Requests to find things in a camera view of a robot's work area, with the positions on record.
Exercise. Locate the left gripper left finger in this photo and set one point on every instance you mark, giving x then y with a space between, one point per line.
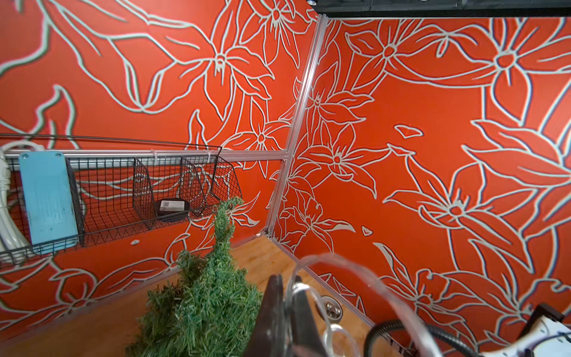
268 337

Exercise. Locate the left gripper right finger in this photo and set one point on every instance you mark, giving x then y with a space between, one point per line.
305 339

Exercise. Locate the clear bulb string lights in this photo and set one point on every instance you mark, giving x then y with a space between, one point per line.
364 283

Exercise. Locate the small green christmas tree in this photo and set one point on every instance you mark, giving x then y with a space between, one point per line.
210 311

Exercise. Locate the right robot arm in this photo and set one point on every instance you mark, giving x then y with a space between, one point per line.
395 334

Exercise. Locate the small round bowl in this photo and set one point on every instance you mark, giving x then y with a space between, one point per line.
333 309

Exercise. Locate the small black device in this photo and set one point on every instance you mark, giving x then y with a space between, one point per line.
172 210

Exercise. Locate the light blue box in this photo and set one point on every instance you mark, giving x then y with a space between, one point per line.
49 202

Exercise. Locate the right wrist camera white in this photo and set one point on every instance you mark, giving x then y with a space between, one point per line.
544 335

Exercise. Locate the black wire wall basket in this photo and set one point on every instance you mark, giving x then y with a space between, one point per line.
115 183

